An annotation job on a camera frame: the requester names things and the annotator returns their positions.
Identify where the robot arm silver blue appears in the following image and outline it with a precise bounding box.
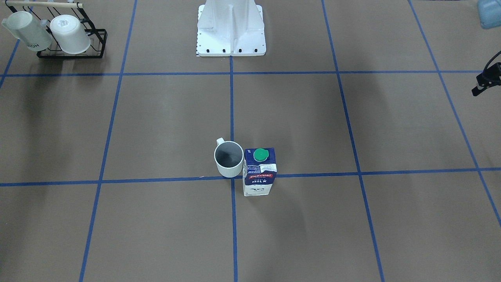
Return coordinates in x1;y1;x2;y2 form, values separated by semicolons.
477;0;501;30

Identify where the black wire mug rack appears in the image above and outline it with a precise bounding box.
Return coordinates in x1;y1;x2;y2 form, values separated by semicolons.
1;0;108;60

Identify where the blue white milk carton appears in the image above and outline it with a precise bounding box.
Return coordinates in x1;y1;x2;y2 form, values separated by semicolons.
243;148;277;197

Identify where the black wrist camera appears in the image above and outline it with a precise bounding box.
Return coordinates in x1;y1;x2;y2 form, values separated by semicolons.
471;62;501;97

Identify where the white mug dark interior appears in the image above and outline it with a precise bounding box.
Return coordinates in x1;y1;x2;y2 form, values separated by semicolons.
214;137;244;178

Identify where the white mug on rack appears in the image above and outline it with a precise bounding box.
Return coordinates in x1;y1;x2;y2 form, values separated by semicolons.
1;11;52;52
50;14;91;54

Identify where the white camera mast pedestal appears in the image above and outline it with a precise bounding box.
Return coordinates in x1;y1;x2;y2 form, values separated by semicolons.
196;0;267;57

